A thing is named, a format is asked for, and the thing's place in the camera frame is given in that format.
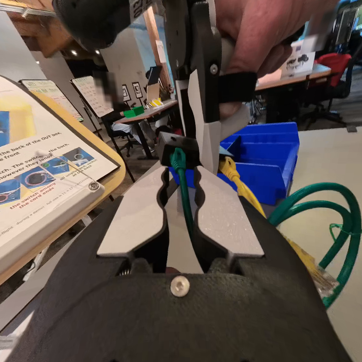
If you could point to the long work table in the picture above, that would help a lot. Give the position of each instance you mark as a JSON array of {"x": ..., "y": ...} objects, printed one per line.
[{"x": 158, "y": 109}]

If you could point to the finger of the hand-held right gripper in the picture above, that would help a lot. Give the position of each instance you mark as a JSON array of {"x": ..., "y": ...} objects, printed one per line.
[
  {"x": 185, "y": 113},
  {"x": 210, "y": 141}
]

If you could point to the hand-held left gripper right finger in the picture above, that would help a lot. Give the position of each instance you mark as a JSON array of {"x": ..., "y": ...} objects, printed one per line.
[{"x": 226, "y": 220}]

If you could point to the wooden board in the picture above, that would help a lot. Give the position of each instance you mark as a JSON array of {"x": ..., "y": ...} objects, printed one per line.
[{"x": 121, "y": 175}]

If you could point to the black network switch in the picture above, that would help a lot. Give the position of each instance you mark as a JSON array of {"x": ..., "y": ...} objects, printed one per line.
[{"x": 166, "y": 147}]

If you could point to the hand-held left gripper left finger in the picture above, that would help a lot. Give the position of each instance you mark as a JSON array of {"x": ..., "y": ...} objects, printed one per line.
[{"x": 133, "y": 220}]

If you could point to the green plastic bin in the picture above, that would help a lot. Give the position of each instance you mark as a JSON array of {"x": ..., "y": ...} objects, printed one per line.
[{"x": 134, "y": 112}]

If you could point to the person's right hand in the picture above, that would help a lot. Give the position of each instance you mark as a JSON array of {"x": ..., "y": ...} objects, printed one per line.
[{"x": 254, "y": 34}]

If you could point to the red office chair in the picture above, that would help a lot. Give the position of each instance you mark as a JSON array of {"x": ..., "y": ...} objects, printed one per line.
[{"x": 333, "y": 65}]

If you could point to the white corner clip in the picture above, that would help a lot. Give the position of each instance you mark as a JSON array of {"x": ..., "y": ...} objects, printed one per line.
[{"x": 94, "y": 192}]

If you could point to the printed instruction sheet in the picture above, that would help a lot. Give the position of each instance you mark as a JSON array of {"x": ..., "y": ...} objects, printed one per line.
[{"x": 42, "y": 158}]

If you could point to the blue plastic bin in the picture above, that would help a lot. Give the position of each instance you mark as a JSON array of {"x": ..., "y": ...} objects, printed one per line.
[{"x": 268, "y": 169}]

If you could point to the whiteboard with green writing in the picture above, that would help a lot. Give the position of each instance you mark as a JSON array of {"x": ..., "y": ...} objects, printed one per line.
[{"x": 51, "y": 93}]

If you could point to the black white tag poster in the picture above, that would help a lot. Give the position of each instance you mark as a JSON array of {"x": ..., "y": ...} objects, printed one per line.
[
  {"x": 126, "y": 92},
  {"x": 137, "y": 90}
]

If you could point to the wooden post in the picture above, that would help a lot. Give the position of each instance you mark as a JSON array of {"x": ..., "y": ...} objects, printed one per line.
[{"x": 154, "y": 42}]

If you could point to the brown desk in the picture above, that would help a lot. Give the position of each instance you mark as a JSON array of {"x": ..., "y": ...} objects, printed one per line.
[{"x": 319, "y": 70}]

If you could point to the whiteboard with red writing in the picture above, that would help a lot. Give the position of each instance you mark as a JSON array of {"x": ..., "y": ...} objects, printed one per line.
[{"x": 84, "y": 93}]

